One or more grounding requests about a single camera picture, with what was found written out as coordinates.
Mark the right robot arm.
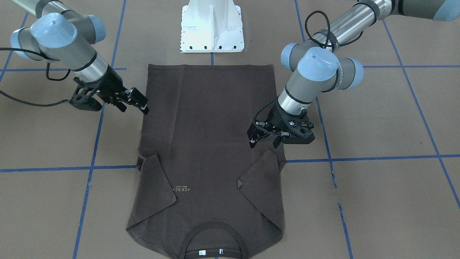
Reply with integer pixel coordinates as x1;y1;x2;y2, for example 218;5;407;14
10;0;149;114

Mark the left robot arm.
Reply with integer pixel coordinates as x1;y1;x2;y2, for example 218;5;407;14
247;0;459;149

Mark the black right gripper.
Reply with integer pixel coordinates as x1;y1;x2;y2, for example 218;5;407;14
93;66;150;115

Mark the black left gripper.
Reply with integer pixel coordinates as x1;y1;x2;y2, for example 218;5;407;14
247;100;300;149

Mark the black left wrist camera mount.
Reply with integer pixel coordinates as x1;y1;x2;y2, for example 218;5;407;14
281;109;315;144

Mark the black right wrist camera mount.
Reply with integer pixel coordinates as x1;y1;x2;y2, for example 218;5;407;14
69;77;102;112

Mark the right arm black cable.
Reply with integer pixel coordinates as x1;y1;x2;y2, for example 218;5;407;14
0;48;78;107

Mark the dark brown t-shirt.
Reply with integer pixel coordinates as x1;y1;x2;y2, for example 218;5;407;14
126;64;286;259

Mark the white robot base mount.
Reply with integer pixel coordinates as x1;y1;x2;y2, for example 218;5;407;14
180;0;245;53

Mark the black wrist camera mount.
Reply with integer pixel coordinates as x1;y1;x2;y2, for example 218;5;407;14
281;109;315;144
69;77;102;112

